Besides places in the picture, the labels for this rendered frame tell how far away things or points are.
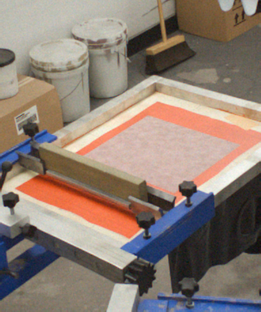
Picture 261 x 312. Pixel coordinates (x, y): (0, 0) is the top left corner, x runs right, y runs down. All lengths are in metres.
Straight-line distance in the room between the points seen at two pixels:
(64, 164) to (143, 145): 0.30
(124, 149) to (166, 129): 0.16
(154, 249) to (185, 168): 0.40
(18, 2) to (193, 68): 1.15
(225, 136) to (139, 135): 0.25
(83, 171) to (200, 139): 0.42
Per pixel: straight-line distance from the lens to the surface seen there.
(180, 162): 2.36
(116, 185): 2.14
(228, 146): 2.43
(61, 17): 4.91
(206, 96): 2.64
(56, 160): 2.28
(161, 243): 2.01
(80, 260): 1.95
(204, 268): 2.40
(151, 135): 2.51
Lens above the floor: 2.17
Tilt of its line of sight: 30 degrees down
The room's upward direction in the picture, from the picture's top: 5 degrees counter-clockwise
